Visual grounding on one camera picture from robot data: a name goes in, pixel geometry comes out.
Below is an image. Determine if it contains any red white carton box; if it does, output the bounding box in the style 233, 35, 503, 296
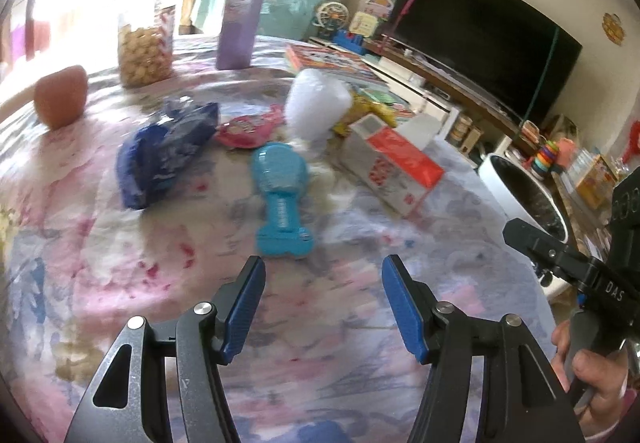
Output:
338, 114, 445, 217

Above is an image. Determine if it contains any right hand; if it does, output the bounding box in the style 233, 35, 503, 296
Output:
572, 350, 637, 442

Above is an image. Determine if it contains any yellow toy box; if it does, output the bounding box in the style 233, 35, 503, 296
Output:
575, 154, 617, 210

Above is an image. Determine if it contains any teal hair brush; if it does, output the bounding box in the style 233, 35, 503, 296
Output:
250, 142, 314, 258

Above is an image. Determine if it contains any white tv cabinet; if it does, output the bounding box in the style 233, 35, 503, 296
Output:
308, 38, 516, 164

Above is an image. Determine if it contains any blue snack bag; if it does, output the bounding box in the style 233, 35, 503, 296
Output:
115, 96, 219, 210

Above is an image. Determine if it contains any pink candy wrapper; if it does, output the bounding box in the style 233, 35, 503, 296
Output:
215, 104, 284, 150

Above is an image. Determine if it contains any black flat television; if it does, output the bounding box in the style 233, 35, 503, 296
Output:
385, 0, 582, 125

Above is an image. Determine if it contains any yellow snack wrapper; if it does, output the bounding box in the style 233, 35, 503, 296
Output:
332, 91, 397, 138

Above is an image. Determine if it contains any white plastic cup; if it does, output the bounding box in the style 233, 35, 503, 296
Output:
284, 68, 352, 142

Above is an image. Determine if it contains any green small carton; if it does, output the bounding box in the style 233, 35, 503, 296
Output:
358, 88, 414, 124

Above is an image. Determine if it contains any red children's book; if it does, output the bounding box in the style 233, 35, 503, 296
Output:
285, 44, 386, 87

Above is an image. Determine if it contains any red apple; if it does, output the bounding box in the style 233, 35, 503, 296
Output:
34, 65, 88, 130

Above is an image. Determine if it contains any clear snack jar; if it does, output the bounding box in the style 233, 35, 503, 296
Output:
117, 6, 175, 88

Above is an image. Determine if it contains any toy telephone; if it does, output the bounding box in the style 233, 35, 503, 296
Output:
348, 11, 380, 38

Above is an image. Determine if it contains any teal covered armchair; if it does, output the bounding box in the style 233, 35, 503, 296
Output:
188, 0, 329, 42

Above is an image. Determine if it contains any ferris wheel toy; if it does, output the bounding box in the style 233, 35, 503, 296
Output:
312, 1, 349, 39

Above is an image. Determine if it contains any purple thermos bottle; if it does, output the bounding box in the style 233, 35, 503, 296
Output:
216, 0, 264, 70

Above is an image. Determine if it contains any rainbow stacking ring toy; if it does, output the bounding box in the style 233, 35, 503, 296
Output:
529, 141, 560, 181

